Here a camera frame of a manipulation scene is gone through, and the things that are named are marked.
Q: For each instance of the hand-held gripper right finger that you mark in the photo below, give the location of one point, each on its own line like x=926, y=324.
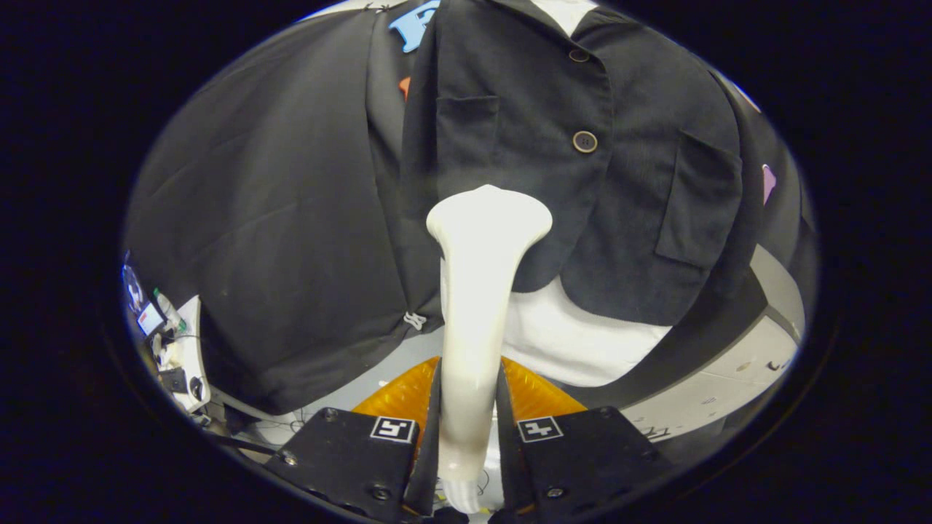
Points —
x=510, y=466

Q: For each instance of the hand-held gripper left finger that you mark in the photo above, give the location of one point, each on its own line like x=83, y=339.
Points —
x=429, y=466

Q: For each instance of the black suit jacket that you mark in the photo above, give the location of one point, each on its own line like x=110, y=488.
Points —
x=524, y=182

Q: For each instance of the small white fabric tie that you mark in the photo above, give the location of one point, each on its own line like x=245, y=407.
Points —
x=415, y=320

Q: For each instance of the grey cabinet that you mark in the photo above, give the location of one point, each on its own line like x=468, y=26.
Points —
x=728, y=386

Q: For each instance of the black round device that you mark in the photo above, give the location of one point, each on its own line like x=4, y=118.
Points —
x=196, y=386

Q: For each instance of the white side table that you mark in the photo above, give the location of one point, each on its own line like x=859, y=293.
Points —
x=191, y=342

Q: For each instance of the green capped bottle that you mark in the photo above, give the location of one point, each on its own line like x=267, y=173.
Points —
x=169, y=311

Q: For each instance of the white red labelled box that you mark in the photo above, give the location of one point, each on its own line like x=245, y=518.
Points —
x=151, y=318

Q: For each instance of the blue-lit screen device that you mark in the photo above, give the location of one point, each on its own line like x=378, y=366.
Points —
x=133, y=287

